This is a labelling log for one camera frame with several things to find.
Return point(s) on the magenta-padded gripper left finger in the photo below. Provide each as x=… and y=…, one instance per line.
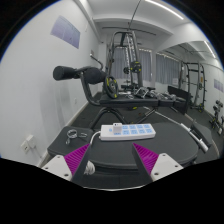
x=77, y=156

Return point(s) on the large pale wall poster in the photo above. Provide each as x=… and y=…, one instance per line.
x=66, y=31

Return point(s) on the wide grey window curtain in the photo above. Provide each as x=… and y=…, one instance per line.
x=146, y=65

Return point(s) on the short ceiling light strip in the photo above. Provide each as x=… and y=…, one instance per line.
x=210, y=49

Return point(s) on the group of grey dumbbells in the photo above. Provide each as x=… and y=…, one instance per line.
x=143, y=91

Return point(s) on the small pale wall poster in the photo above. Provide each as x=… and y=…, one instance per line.
x=218, y=85

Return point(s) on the black box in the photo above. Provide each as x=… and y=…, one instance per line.
x=178, y=95

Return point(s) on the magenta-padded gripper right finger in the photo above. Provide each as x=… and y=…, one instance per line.
x=146, y=156

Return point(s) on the black power rack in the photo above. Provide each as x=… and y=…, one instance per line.
x=137, y=56

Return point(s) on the black squat rack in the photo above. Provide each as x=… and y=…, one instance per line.
x=203, y=83

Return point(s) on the narrow grey window curtain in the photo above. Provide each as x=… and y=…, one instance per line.
x=166, y=70

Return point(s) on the black padded seat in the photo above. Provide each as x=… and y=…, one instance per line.
x=203, y=131

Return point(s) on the metal spring barbell collar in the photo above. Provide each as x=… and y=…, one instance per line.
x=73, y=137

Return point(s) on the small black yellow weight plate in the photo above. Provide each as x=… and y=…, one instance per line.
x=136, y=66

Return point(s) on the dumbbell stand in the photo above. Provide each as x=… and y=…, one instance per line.
x=217, y=115

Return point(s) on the black weight bench with rollers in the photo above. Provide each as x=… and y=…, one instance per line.
x=133, y=101

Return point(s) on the long ceiling light strip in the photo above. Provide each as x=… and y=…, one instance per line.
x=166, y=9

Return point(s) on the white power strip blue sockets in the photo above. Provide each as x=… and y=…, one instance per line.
x=140, y=131

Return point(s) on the silver barbell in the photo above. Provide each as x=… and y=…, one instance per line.
x=202, y=145

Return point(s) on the white wall socket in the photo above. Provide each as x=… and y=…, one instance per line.
x=30, y=140

